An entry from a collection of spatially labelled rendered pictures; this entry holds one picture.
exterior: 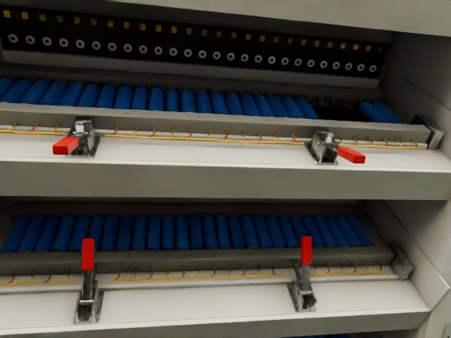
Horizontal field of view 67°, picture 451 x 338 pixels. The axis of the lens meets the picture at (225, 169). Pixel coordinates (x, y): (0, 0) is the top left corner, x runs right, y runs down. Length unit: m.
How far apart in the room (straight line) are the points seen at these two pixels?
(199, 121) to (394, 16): 0.24
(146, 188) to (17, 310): 0.21
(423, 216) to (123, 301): 0.42
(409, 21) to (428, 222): 0.27
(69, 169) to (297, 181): 0.24
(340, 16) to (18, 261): 0.47
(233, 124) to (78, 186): 0.18
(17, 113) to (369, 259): 0.49
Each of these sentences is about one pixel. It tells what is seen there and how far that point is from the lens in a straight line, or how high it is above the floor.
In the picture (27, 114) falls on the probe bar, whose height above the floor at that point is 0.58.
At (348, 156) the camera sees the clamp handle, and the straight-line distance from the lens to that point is 0.36.
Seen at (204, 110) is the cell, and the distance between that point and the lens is 0.43.
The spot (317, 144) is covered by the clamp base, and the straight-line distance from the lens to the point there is 0.41.
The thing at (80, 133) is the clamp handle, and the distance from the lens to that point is 0.37.
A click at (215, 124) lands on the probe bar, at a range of 0.40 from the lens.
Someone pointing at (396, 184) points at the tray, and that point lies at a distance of 0.46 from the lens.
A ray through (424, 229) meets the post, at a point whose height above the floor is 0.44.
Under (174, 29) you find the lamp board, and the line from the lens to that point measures 0.50.
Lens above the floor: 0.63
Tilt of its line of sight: 14 degrees down
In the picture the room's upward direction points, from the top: 4 degrees clockwise
